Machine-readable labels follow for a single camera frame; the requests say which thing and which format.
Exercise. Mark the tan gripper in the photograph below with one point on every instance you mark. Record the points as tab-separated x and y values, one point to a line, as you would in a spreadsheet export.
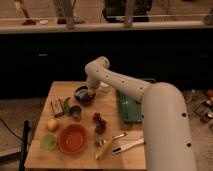
92	90

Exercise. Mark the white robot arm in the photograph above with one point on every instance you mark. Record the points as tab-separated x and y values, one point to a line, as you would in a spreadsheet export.
166	129

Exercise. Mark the purple bowl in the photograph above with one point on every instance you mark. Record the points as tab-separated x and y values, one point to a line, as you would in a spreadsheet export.
78	96

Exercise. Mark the orange bowl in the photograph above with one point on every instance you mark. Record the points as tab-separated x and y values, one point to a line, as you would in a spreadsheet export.
72	139

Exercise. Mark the white lidded jar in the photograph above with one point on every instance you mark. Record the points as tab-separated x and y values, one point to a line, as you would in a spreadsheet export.
105	88

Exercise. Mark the small metal cup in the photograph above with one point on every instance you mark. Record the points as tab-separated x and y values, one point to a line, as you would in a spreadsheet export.
75	112

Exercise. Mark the green pepper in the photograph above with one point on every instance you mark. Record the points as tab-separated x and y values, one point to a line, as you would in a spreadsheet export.
66	105

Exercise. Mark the dark red grapes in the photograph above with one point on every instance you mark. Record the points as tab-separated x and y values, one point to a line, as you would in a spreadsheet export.
100	123

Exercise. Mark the brown box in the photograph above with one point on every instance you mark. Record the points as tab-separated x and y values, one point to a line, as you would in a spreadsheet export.
57	108

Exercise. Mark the green plastic tray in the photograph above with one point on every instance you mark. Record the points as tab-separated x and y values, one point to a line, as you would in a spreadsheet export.
131	110

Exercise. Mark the metal spoon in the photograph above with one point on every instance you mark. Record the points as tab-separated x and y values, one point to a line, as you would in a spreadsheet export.
101	142

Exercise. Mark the yellow lemon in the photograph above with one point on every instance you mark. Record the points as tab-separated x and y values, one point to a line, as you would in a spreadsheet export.
52	125

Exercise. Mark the light green small cup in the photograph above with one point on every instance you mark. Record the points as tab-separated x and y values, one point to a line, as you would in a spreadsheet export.
48	142

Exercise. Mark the yellow handled peeler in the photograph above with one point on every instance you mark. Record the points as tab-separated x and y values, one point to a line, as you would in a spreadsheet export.
101	151

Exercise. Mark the black chair frame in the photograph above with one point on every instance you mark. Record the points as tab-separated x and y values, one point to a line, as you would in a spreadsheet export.
21	152

